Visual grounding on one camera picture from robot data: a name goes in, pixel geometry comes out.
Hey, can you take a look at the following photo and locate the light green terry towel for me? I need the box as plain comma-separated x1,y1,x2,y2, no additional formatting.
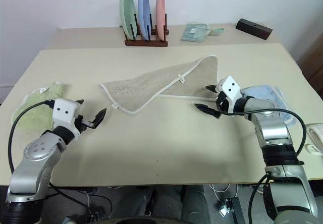
11,81,65,132

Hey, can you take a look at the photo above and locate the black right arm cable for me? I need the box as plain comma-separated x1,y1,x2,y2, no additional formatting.
217,102,307,223

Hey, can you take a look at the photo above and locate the light blue terry towel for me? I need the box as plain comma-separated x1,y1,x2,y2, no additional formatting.
239,83,296,128

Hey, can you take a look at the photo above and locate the folded teal green cloth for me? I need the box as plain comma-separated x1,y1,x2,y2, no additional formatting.
180,22,210,43

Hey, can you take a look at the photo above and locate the blue plate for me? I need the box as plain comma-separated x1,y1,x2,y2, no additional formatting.
137,0,152,40

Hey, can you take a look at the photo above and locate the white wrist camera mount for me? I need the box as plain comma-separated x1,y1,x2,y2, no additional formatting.
51,98,82,141
216,75,242,103

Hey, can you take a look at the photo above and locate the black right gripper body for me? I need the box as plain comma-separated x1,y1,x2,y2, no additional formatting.
216,91,230,114

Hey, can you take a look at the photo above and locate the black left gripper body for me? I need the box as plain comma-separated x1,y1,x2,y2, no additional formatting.
74,114,96,135

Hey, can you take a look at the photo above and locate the mint green plate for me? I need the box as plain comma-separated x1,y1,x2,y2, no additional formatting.
119,0,139,40

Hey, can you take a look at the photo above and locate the dark wooden plate rack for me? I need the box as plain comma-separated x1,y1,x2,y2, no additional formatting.
124,13,169,48

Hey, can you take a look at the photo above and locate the beige towel with white trim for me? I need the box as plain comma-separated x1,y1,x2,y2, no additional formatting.
98,54,219,115

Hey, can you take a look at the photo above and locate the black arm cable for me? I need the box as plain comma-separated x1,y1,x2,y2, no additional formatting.
217,102,307,223
8,99,55,175

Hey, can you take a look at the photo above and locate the black rectangular box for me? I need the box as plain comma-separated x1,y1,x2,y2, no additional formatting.
221,197,244,224

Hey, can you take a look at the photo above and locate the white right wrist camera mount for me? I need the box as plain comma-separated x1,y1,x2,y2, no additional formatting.
216,75,242,103

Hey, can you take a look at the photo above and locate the thin white floor cable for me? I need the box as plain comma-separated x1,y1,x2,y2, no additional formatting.
208,183,239,193

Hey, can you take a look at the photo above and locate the dark brown rectangular block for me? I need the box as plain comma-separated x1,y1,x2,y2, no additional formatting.
235,18,274,41

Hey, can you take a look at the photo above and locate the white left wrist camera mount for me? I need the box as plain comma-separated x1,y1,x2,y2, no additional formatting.
51,98,82,141

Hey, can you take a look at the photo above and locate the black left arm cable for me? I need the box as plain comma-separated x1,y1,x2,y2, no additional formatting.
8,99,55,175

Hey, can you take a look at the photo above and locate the dark grey rounded shape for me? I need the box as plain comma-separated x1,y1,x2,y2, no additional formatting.
181,184,211,223
110,185,158,221

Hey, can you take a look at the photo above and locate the pink plate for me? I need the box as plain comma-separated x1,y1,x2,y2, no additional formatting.
155,0,167,42

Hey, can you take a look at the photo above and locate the cream white towel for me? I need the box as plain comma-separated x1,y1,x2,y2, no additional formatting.
303,123,323,157

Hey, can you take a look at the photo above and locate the thin black floor cable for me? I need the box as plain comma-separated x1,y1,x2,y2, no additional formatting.
49,183,113,218

